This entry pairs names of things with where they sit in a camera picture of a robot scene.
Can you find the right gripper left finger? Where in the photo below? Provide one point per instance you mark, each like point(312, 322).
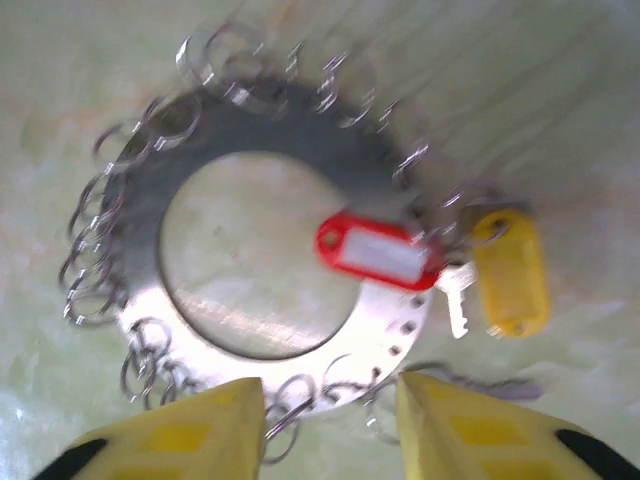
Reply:
point(190, 440)

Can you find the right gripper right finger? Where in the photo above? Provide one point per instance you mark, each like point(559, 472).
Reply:
point(475, 440)

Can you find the yellow tag key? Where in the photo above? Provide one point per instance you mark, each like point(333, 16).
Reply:
point(510, 280)

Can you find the red tag key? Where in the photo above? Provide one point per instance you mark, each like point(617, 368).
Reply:
point(380, 255)

